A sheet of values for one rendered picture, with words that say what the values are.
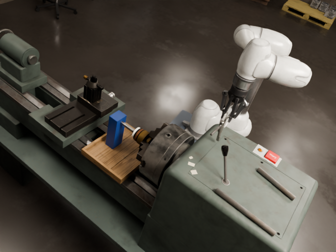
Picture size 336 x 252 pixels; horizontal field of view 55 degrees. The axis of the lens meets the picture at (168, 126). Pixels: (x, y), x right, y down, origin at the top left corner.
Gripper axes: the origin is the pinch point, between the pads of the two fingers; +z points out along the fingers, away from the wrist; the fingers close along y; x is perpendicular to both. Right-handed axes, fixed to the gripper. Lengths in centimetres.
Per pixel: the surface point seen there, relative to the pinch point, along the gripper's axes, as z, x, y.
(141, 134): 26.4, 14.1, 34.6
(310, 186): 13, -7, -48
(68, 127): 41, 28, 73
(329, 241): 138, -112, -105
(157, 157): 21.1, 25.0, 16.5
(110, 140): 43, 16, 52
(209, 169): 12.7, 20.7, -7.4
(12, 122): 70, 31, 123
